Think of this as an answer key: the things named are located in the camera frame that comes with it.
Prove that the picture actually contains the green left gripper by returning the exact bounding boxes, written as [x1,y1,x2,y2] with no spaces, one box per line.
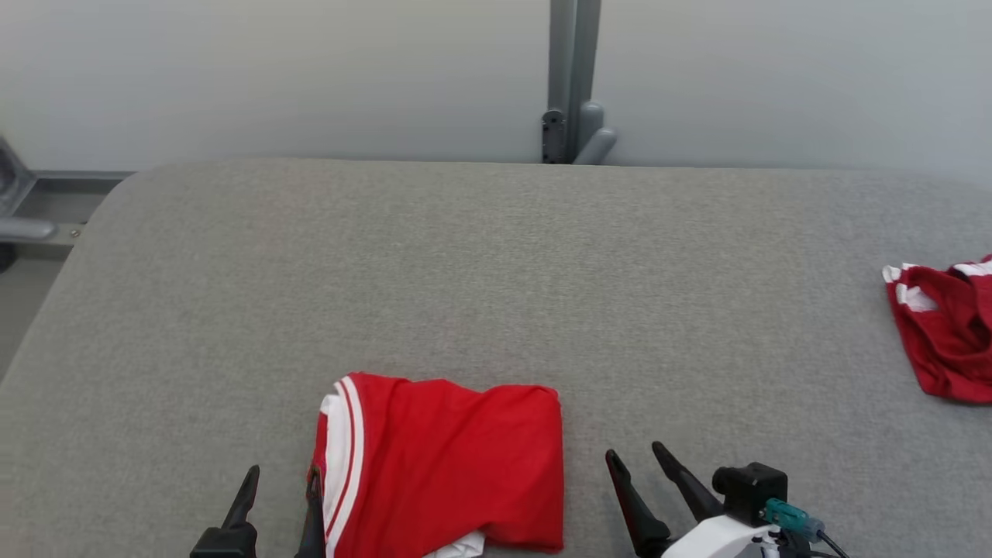
[190,465,326,558]

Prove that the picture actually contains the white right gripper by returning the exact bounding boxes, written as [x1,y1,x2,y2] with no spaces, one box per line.
[604,441,777,558]

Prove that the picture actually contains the red white basketball jersey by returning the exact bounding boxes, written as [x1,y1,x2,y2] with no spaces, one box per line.
[310,372,565,558]

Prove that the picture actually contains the red white basketball shorts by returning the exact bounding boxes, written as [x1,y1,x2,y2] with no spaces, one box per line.
[882,254,992,405]

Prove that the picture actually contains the teal cable connector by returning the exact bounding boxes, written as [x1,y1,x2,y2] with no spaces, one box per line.
[762,498,826,542]

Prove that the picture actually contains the grey metal frame post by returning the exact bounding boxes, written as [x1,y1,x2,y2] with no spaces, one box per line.
[0,136,134,272]
[541,0,618,166]

